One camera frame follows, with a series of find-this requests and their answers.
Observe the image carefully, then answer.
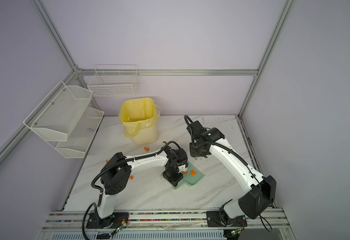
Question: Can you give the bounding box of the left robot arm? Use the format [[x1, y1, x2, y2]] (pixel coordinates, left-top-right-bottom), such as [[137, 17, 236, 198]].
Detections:
[[81, 141, 189, 230]]

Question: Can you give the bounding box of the green dustpan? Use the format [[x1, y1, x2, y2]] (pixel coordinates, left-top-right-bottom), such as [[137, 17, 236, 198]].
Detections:
[[174, 163, 205, 189]]

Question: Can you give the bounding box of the yellow bin liner bag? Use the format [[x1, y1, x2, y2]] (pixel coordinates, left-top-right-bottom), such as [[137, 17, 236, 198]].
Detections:
[[118, 98, 160, 138]]

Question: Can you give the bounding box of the cream trash bin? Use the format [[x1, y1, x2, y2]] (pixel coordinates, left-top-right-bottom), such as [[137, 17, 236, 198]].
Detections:
[[118, 98, 160, 146]]

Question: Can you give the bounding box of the orange scraps far right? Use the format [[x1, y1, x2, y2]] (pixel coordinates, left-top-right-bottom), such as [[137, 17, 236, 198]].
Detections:
[[183, 169, 197, 176]]

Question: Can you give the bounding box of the lower white mesh shelf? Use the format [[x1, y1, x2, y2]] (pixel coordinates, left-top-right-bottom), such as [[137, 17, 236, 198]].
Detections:
[[55, 108, 104, 159]]

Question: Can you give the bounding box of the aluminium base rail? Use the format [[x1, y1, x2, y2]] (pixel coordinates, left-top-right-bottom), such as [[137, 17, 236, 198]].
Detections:
[[38, 208, 296, 240]]

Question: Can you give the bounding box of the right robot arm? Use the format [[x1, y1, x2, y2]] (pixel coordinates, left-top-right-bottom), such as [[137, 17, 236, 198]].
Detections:
[[184, 115, 277, 227]]

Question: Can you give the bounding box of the white mesh shelf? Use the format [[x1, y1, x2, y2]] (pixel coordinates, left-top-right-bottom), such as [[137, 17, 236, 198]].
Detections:
[[55, 108, 104, 159], [23, 82, 93, 142]]

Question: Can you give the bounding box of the upper white mesh shelf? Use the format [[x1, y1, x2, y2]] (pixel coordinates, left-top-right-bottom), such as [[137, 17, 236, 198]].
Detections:
[[23, 82, 93, 142]]

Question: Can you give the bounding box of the white wire wall basket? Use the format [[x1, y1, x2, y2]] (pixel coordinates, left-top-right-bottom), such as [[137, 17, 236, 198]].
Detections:
[[87, 65, 139, 97]]

